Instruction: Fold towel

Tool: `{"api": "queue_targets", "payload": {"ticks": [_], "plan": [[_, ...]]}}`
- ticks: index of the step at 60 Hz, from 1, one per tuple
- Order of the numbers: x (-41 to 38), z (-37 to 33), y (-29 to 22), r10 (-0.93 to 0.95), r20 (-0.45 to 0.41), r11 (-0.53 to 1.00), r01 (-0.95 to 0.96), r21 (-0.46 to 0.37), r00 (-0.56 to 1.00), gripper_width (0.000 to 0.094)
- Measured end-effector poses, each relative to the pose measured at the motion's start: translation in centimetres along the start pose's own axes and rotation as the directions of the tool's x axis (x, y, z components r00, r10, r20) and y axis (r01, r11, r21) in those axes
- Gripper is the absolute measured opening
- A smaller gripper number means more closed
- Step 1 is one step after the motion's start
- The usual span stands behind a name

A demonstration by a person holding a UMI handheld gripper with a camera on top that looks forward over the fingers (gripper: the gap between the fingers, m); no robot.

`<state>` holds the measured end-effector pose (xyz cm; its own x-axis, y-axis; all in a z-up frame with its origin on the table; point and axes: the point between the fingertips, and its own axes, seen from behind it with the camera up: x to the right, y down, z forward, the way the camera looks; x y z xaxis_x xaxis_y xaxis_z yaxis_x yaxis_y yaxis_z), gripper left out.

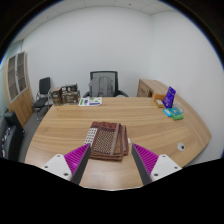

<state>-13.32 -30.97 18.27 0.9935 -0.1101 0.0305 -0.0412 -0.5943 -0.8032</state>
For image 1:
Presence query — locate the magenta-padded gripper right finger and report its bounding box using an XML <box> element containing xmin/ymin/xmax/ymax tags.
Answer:
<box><xmin>130</xmin><ymin>143</ymin><xmax>183</xmax><ymax>186</ymax></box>

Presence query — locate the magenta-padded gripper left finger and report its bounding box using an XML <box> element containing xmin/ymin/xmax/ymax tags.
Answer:
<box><xmin>42</xmin><ymin>143</ymin><xmax>92</xmax><ymax>185</ymax></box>

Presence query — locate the brown patterned towel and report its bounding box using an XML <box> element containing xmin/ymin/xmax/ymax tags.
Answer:
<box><xmin>83</xmin><ymin>120</ymin><xmax>130</xmax><ymax>162</ymax></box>

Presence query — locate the small blue box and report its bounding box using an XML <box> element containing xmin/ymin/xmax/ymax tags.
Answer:
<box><xmin>162</xmin><ymin>108</ymin><xmax>173</xmax><ymax>118</ymax></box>

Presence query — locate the small green box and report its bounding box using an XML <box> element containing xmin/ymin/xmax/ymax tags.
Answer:
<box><xmin>169</xmin><ymin>107</ymin><xmax>185</xmax><ymax>121</ymax></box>

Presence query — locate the white printed paper sheet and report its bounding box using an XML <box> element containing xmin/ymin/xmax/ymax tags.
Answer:
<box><xmin>78</xmin><ymin>96</ymin><xmax>103</xmax><ymax>107</ymax></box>

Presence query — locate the orange box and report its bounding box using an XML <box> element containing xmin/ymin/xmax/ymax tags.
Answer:
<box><xmin>153</xmin><ymin>93</ymin><xmax>167</xmax><ymax>108</ymax></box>

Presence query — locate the large dark cardboard box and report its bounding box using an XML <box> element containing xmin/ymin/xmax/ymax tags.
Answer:
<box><xmin>60</xmin><ymin>90</ymin><xmax>81</xmax><ymax>105</ymax></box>

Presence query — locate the purple standing card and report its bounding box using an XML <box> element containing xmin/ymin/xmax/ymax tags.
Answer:
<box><xmin>162</xmin><ymin>86</ymin><xmax>177</xmax><ymax>109</ymax></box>

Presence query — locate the black leather armchair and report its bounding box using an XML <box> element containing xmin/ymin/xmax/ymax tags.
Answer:
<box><xmin>0</xmin><ymin>110</ymin><xmax>25</xmax><ymax>163</ymax></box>

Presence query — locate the flat dark cardboard box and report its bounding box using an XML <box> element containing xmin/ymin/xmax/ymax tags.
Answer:
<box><xmin>60</xmin><ymin>83</ymin><xmax>79</xmax><ymax>94</ymax></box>

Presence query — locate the low wooden sideboard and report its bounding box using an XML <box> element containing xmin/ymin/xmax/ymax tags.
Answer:
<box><xmin>136</xmin><ymin>78</ymin><xmax>168</xmax><ymax>98</ymax></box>

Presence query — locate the grey backpack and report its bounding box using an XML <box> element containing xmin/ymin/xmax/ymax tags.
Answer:
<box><xmin>88</xmin><ymin>75</ymin><xmax>114</xmax><ymax>98</ymax></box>

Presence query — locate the black visitor chair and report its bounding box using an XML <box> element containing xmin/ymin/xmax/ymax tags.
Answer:
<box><xmin>32</xmin><ymin>76</ymin><xmax>53</xmax><ymax>116</ymax></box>

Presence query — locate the wooden cabinet with glass doors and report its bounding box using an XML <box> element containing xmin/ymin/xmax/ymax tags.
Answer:
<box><xmin>2</xmin><ymin>50</ymin><xmax>34</xmax><ymax>128</ymax></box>

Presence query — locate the black mesh office chair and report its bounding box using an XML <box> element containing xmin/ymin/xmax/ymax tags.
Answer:
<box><xmin>82</xmin><ymin>70</ymin><xmax>129</xmax><ymax>98</ymax></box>

